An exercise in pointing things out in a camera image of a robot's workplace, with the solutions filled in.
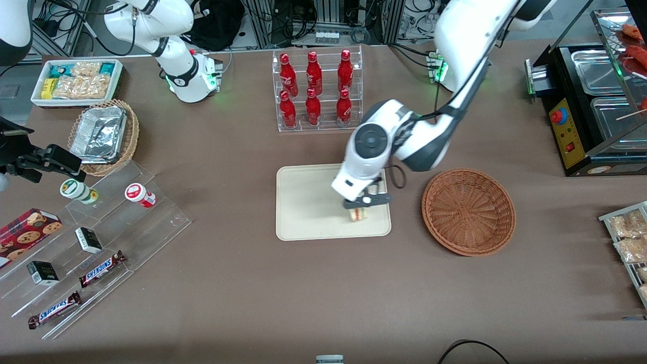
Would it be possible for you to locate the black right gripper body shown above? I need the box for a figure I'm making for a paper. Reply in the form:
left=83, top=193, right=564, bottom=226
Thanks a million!
left=0, top=117, right=50, bottom=168

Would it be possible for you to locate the aluminium foil tray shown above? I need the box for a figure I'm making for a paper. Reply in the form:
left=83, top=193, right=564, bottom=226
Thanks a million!
left=70, top=106, right=128, bottom=165

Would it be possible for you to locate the cream plastic tray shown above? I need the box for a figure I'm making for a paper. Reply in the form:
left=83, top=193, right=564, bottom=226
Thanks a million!
left=275, top=162, right=392, bottom=242

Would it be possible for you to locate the light tan wicker basket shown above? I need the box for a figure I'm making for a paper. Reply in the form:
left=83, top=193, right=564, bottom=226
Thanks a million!
left=67, top=99, right=140, bottom=177

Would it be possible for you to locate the brown round wicker basket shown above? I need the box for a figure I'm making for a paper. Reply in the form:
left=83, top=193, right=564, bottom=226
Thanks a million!
left=422, top=168, right=517, bottom=257

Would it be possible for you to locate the green lidded white cup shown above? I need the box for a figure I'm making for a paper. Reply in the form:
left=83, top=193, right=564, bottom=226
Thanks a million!
left=60, top=178, right=99, bottom=205

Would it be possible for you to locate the white rectangular snack bin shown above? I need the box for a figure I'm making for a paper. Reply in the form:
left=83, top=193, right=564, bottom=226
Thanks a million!
left=30, top=59, right=124, bottom=108

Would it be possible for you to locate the clear acrylic bottle rack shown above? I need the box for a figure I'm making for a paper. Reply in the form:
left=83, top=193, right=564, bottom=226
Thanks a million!
left=272, top=44, right=363, bottom=133

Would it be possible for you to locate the red tartan cookie box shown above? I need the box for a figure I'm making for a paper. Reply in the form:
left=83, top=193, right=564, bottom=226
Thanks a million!
left=0, top=208, right=63, bottom=269

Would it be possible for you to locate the red cola bottle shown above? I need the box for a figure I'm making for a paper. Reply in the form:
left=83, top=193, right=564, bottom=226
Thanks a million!
left=336, top=88, right=352, bottom=127
left=305, top=87, right=321, bottom=126
left=280, top=53, right=299, bottom=98
left=306, top=51, right=323, bottom=96
left=279, top=90, right=297, bottom=128
left=337, top=49, right=354, bottom=93

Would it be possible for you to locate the clear bag of peanuts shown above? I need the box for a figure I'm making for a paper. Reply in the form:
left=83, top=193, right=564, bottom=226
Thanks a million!
left=71, top=62, right=103, bottom=78
left=53, top=75, right=112, bottom=100

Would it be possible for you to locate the red lidded white cup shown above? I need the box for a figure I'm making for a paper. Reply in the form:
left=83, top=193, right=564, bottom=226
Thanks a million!
left=125, top=183, right=156, bottom=209

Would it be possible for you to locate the small black box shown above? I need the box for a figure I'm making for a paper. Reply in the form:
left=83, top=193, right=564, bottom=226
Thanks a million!
left=26, top=261, right=60, bottom=286
left=75, top=227, right=103, bottom=254

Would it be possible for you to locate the clear acrylic stepped stand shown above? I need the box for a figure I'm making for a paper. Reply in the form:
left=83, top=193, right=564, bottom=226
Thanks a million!
left=0, top=161, right=193, bottom=340

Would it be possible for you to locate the snickers chocolate bar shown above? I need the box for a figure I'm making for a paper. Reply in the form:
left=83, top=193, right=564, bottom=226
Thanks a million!
left=28, top=292, right=82, bottom=330
left=79, top=250, right=127, bottom=288

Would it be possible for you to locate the black bag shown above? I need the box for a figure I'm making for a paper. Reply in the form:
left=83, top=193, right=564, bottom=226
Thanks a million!
left=182, top=0, right=246, bottom=52

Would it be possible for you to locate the black food warmer machine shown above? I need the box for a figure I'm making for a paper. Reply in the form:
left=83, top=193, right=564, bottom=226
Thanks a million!
left=525, top=0, right=647, bottom=177

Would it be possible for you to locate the steel warmer pan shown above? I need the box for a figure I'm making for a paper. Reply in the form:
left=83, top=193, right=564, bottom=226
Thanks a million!
left=571, top=49, right=627, bottom=97
left=590, top=96, right=647, bottom=152

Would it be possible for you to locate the clear bag of snacks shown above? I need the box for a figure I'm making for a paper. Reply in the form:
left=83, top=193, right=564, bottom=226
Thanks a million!
left=614, top=237, right=647, bottom=263
left=609, top=210, right=647, bottom=238

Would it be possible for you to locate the red sausage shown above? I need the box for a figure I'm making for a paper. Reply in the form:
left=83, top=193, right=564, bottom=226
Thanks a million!
left=626, top=44, right=647, bottom=76

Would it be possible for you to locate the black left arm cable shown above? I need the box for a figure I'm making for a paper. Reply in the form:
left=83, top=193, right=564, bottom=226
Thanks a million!
left=384, top=99, right=458, bottom=191

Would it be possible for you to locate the black cable loop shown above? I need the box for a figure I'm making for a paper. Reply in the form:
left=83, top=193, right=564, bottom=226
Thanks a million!
left=437, top=340, right=511, bottom=364

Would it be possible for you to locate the grey wire snack rack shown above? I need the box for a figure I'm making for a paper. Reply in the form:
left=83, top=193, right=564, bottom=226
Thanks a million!
left=599, top=201, right=647, bottom=309

